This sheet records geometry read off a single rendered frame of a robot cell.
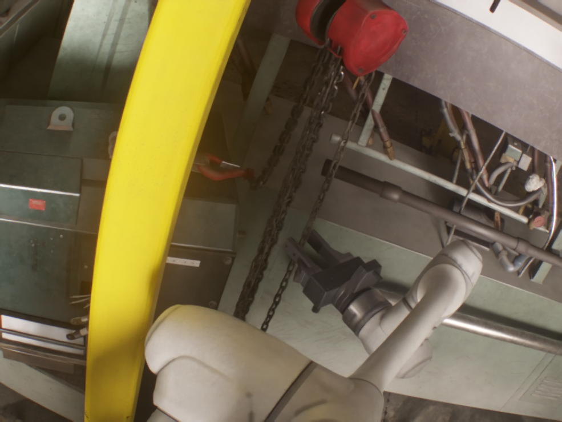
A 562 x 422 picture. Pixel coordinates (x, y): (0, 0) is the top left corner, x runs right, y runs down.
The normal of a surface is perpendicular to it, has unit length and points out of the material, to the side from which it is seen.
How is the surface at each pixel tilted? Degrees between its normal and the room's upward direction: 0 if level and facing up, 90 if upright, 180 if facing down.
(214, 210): 45
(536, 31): 78
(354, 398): 27
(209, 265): 90
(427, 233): 0
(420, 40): 90
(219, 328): 5
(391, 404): 0
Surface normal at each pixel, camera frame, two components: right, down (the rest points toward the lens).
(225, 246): 0.31, -0.04
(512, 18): -0.11, 0.43
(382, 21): 0.59, 0.64
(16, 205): 0.16, 0.67
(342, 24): -0.68, 0.08
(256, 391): -0.02, -0.07
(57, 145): 0.29, -0.73
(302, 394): -0.03, -0.50
